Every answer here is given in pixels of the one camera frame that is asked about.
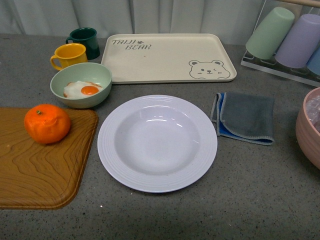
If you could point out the clear plastic ice cubes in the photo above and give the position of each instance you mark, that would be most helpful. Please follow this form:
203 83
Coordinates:
312 108

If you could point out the yellow enamel mug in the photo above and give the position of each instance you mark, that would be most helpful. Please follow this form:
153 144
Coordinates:
67 55

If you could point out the dark green enamel mug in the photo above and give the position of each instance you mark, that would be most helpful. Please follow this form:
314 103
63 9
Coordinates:
86 36

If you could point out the light green bowl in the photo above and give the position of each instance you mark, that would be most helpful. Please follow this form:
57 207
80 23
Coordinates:
86 72

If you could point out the white lavender deep plate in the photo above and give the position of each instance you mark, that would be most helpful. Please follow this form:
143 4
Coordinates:
157 143

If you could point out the grey blue folded cloth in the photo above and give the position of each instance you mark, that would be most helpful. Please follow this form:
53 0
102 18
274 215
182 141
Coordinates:
244 117

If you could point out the orange mandarin fruit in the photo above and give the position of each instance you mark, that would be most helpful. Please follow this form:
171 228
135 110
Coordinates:
47 123

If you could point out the blue plastic cup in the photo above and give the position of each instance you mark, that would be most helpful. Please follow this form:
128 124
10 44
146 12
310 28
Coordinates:
313 63

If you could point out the grey white curtain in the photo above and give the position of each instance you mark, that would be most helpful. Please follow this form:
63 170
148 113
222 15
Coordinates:
232 21

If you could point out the clear cup rack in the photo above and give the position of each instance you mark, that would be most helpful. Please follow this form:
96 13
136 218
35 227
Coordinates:
298 8

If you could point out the cream bear serving tray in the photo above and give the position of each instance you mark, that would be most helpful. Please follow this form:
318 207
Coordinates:
167 58

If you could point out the toy fried egg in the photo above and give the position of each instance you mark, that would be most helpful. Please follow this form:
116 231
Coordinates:
81 89

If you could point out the wooden brown tray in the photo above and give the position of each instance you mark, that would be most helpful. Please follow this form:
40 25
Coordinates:
36 176

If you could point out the purple plastic cup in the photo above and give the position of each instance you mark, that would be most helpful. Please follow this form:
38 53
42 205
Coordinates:
300 42

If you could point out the pink bowl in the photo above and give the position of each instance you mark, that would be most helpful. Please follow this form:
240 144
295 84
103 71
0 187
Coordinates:
307 135

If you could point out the green plastic cup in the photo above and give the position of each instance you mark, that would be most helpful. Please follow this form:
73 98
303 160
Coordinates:
270 33

